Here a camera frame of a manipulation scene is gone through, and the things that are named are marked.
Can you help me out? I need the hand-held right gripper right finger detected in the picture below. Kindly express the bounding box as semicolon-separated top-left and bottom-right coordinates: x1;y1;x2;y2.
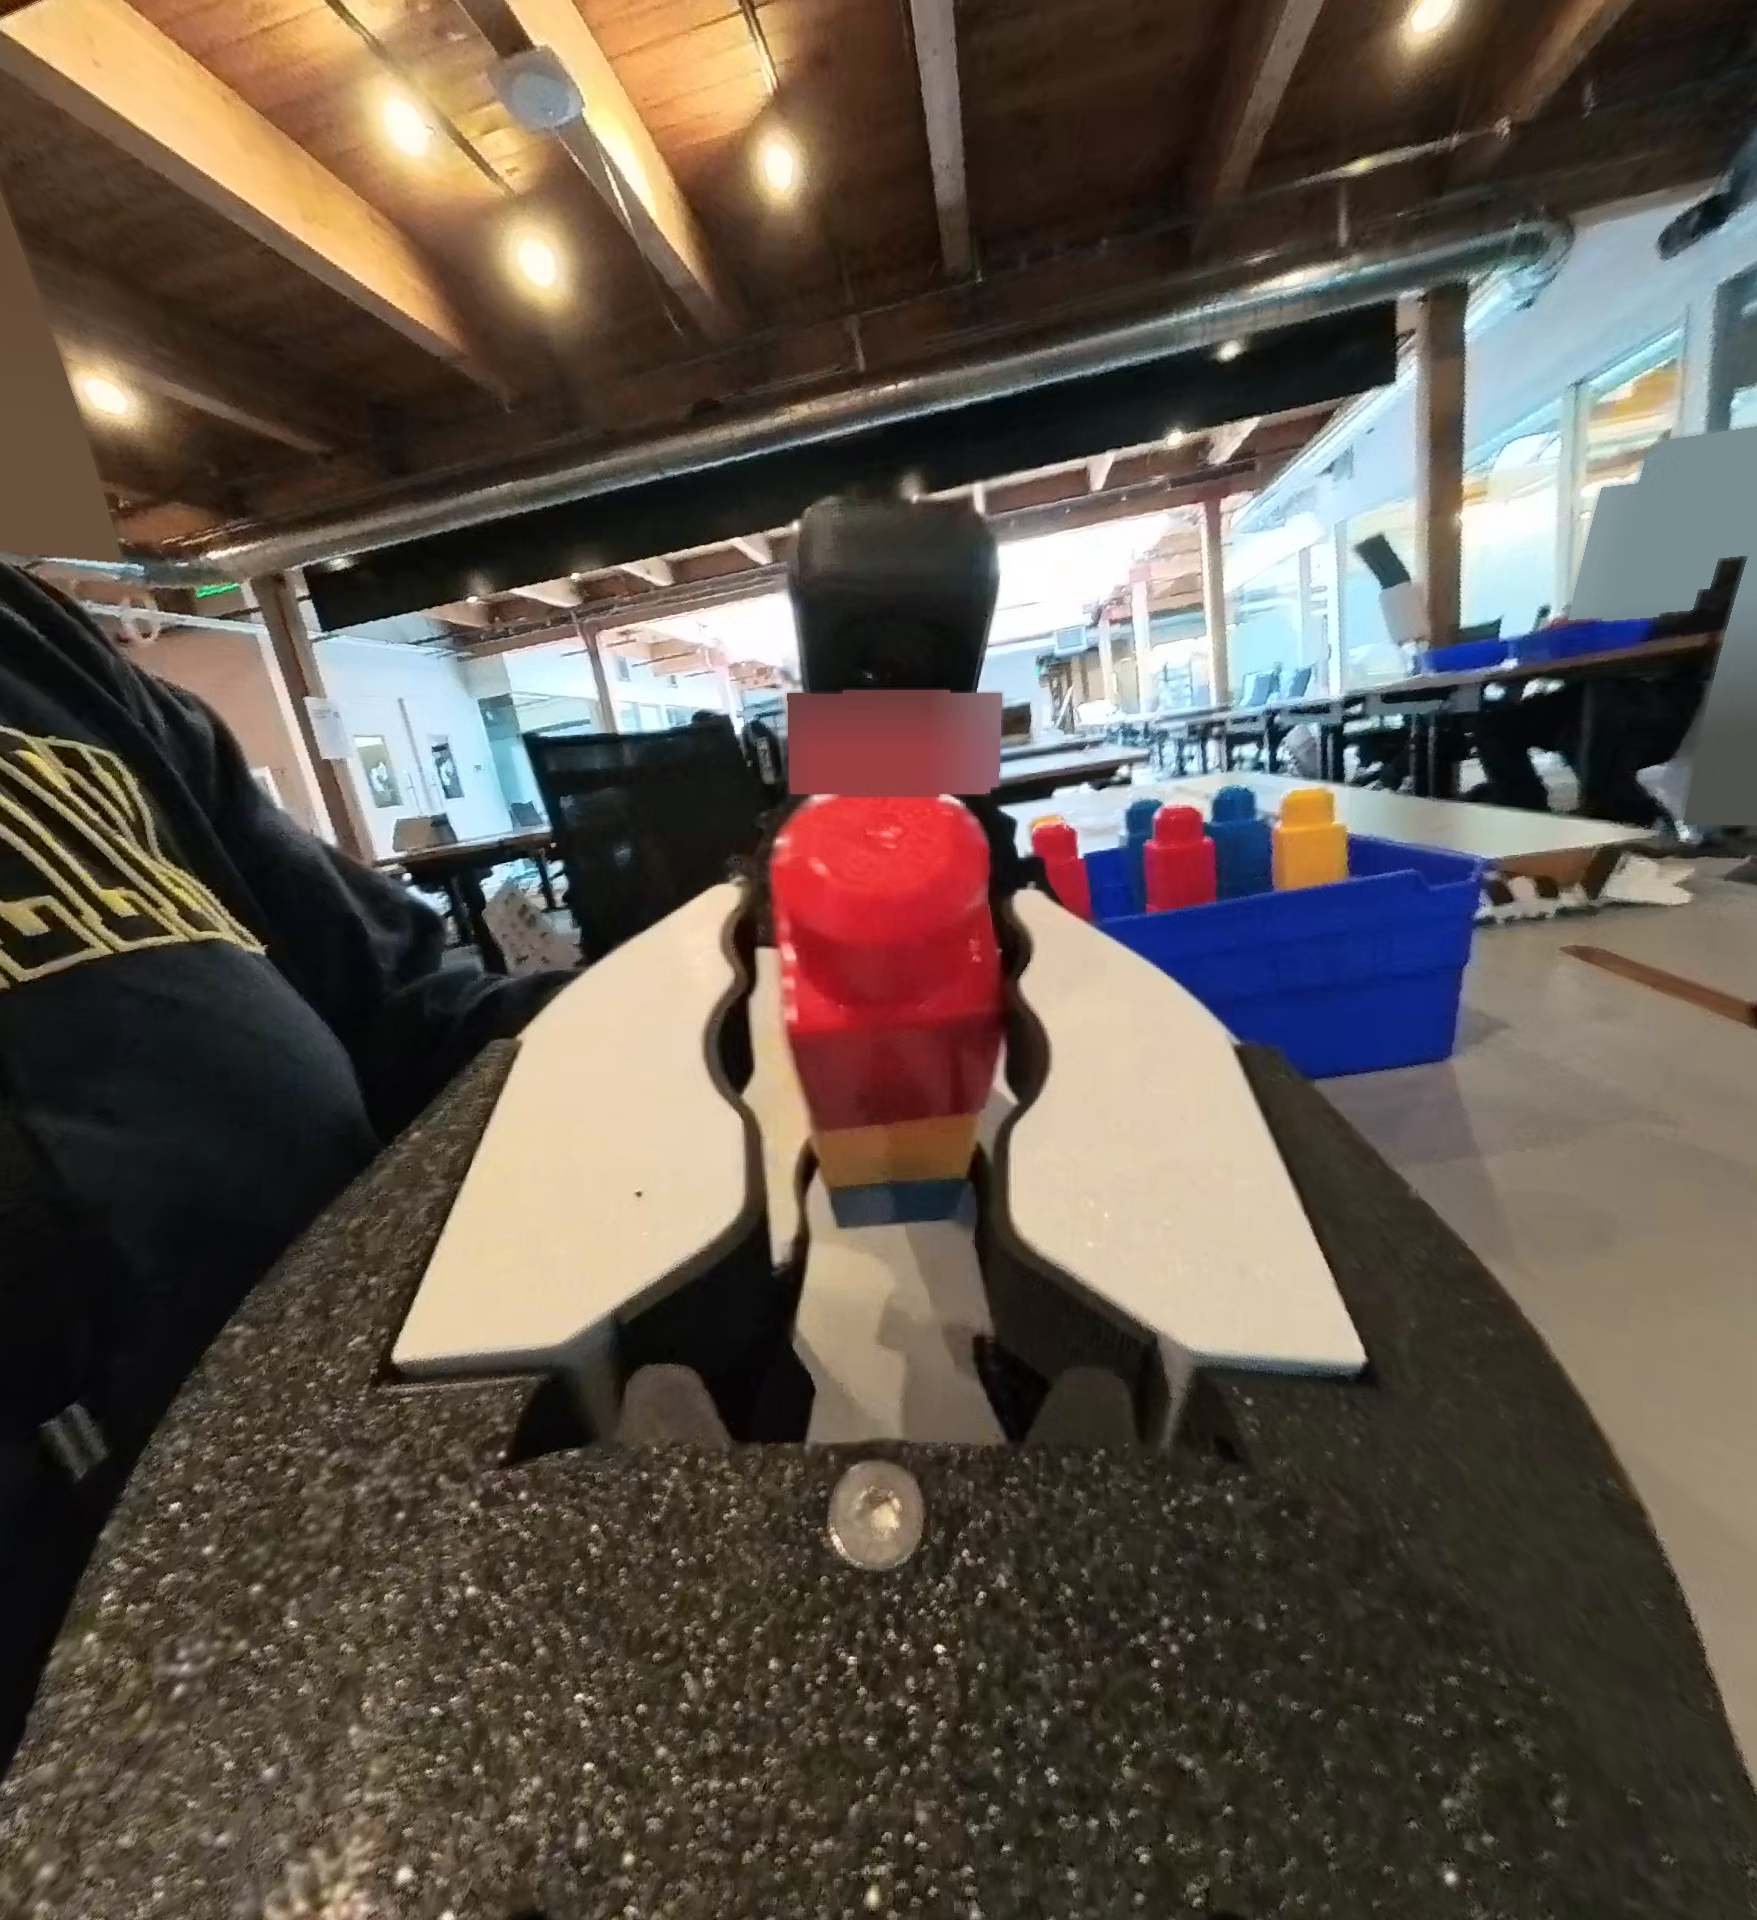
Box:
974;891;1372;1411

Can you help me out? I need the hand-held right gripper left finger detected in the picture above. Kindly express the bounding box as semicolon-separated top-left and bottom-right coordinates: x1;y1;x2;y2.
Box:
388;881;819;1411

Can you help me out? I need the blue plastic bin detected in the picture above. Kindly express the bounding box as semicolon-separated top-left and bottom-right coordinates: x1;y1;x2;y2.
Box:
1035;833;1488;1080

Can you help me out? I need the multicoloured mega block tower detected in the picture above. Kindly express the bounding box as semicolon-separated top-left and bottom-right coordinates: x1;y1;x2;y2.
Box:
765;793;1006;1231

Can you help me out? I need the person's left forearm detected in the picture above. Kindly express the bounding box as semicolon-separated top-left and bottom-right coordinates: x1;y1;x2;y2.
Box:
279;838;587;1142

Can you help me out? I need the black office chair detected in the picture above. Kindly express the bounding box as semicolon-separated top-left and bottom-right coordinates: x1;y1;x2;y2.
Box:
522;720;794;964

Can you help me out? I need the striped cloth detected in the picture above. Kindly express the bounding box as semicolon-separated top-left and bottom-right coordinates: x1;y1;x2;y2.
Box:
1475;850;1703;920

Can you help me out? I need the person in dark sweatshirt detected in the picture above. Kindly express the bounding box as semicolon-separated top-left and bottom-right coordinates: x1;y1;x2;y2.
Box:
0;542;587;1908

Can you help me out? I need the long wooden desk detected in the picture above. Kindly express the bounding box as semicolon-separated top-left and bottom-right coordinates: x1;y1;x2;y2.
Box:
1343;628;1728;813

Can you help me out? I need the round white ceiling device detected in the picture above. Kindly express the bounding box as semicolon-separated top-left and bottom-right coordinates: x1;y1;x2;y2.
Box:
501;48;587;133

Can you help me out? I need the black ceiling duct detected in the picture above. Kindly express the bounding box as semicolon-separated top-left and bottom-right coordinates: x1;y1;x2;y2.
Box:
305;301;1407;630

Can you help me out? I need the silver ventilation duct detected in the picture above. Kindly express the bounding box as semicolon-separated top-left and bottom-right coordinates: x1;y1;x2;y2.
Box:
31;209;1578;595

